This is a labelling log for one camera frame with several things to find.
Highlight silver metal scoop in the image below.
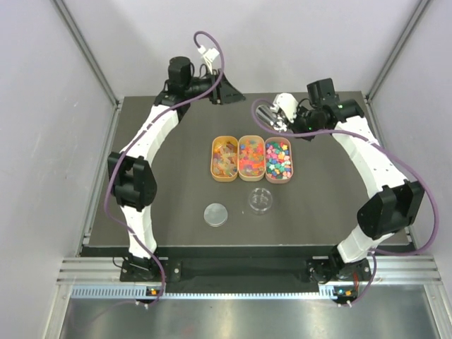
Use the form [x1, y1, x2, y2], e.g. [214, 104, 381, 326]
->
[255, 104, 287, 132]

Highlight pink tray colourful candies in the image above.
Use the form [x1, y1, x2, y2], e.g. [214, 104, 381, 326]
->
[265, 137, 294, 184]

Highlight orange tray yellow gummies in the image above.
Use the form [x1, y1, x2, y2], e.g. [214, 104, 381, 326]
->
[210, 136, 238, 182]

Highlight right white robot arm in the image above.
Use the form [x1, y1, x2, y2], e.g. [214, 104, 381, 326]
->
[291, 78, 424, 280]

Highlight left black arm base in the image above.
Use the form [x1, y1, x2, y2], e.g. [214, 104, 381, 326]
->
[112, 256, 162, 283]

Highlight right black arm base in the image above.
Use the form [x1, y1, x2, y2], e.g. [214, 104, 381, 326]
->
[306, 245, 371, 284]

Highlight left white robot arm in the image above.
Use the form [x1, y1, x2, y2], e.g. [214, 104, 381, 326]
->
[107, 56, 245, 280]

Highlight clear round jar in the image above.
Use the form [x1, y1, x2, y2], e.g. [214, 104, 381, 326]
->
[248, 188, 273, 215]

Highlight clear round lid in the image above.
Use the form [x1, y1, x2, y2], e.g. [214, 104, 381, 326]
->
[203, 203, 228, 227]

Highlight black base crossbar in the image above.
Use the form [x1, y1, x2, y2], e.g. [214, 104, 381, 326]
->
[165, 257, 309, 282]

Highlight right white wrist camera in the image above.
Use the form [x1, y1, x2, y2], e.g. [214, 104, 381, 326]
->
[270, 93, 299, 123]

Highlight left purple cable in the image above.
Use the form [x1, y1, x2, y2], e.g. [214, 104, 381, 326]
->
[105, 30, 227, 307]

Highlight purple cable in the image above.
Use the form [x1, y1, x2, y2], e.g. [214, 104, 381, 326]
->
[251, 98, 441, 307]
[105, 30, 227, 307]

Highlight right aluminium frame post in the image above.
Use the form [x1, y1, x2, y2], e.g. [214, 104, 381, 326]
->
[364, 0, 433, 104]

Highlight aluminium frame post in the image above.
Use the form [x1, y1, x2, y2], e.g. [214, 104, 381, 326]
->
[50, 0, 120, 107]
[364, 0, 433, 104]

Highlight left aluminium frame post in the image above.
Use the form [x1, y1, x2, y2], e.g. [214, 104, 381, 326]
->
[50, 0, 120, 107]

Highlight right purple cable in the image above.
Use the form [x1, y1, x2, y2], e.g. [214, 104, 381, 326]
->
[251, 98, 441, 307]

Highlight grey slotted cable duct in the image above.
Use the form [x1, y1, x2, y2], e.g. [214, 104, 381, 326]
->
[71, 285, 354, 300]

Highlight aluminium front rail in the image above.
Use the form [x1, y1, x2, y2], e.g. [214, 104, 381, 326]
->
[56, 256, 441, 285]

